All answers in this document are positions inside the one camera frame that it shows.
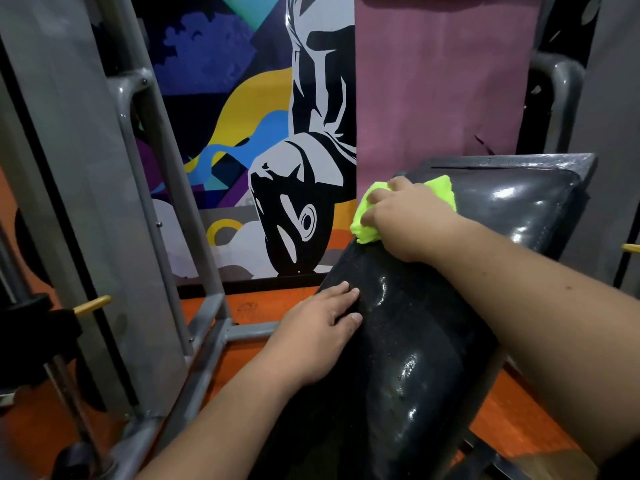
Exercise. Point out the person's right hand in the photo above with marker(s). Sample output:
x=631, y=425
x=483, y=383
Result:
x=415, y=224

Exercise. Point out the person's right forearm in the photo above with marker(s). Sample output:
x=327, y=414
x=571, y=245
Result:
x=540, y=314

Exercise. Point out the person's left hand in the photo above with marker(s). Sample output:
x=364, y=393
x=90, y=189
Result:
x=305, y=339

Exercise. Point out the black padded bench seat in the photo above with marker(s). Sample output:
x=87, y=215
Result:
x=415, y=354

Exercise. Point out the grey metal machine frame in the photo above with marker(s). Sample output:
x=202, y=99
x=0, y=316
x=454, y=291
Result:
x=90, y=159
x=600, y=119

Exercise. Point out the pink wall panel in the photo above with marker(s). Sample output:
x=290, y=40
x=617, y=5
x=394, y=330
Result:
x=435, y=79

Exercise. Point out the neon green cleaning cloth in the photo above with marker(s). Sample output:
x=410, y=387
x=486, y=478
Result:
x=367, y=233

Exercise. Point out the black weight block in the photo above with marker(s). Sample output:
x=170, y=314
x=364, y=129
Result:
x=30, y=339

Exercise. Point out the person's left forearm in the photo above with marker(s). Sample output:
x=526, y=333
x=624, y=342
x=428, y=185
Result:
x=230, y=424

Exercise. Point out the yellow selector pin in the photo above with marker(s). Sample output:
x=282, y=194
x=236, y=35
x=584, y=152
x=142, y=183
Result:
x=631, y=248
x=92, y=304

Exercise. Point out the black bench support leg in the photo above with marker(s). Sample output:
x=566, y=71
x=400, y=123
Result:
x=482, y=457

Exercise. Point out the colourful mural banner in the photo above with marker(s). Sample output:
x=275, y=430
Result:
x=250, y=134

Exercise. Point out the person's left fingers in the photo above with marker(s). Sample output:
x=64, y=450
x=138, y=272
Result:
x=340, y=302

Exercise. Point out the person's right fingers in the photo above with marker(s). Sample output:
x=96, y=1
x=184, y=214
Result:
x=382, y=197

